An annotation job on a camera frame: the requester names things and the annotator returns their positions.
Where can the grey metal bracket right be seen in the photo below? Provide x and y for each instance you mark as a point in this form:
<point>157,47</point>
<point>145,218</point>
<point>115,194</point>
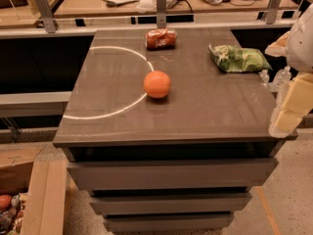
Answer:
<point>272,11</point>

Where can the grey metal bracket left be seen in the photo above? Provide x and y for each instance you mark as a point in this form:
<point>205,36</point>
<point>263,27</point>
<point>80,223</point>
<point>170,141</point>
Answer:
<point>47,16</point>

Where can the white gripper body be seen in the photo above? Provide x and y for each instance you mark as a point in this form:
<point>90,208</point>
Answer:
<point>302,44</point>

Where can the green chip bag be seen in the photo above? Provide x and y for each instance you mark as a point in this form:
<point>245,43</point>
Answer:
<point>232,59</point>

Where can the grey drawer cabinet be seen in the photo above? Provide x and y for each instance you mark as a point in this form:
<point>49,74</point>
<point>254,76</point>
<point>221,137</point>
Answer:
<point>184,161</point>

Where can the red coke can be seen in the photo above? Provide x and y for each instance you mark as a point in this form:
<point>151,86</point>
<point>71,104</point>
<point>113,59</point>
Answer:
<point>160,38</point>

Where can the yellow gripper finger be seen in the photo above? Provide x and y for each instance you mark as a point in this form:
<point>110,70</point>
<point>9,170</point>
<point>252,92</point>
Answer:
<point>297,103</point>

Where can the cardboard box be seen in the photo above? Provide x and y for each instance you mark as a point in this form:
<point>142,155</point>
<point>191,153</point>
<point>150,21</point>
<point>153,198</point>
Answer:
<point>45,184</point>

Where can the grey metal bracket middle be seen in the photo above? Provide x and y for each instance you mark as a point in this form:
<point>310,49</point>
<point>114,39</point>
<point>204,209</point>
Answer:
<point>161,13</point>

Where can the clear plastic bottle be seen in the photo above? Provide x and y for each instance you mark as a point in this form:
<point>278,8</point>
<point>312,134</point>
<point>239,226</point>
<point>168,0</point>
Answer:
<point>281,76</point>

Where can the grey metal bracket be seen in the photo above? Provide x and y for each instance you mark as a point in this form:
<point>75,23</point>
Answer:
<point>161,13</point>
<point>272,11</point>
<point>47,16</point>

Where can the orange fruit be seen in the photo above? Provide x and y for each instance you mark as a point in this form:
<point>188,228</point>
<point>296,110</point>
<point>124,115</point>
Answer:
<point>157,84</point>

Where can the white face mask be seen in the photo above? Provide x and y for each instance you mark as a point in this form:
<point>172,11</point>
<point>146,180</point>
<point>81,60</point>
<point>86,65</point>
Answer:
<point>144,6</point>

